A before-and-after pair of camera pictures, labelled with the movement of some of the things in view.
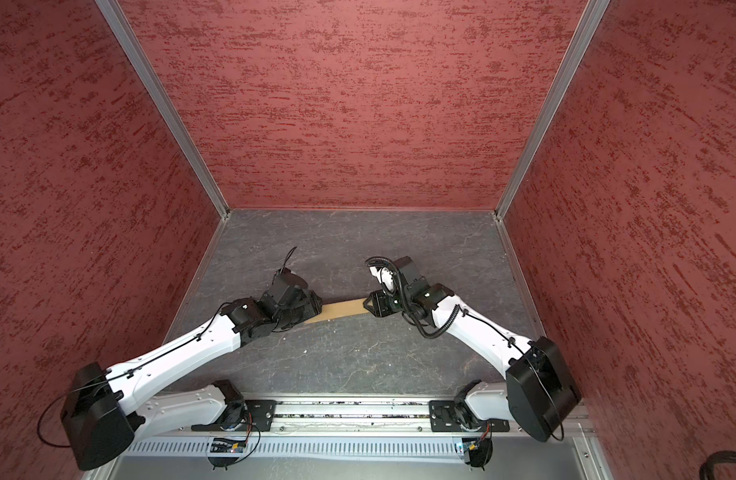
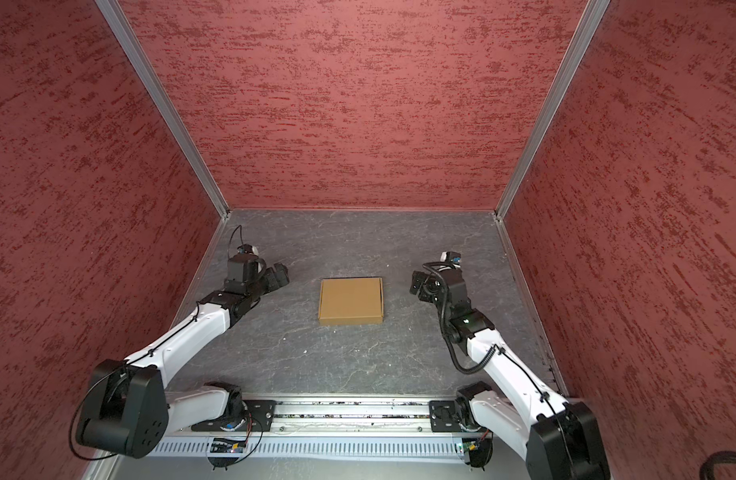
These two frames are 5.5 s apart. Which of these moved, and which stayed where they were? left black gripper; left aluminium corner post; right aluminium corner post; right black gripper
Moved: left black gripper; right black gripper
Stayed: left aluminium corner post; right aluminium corner post
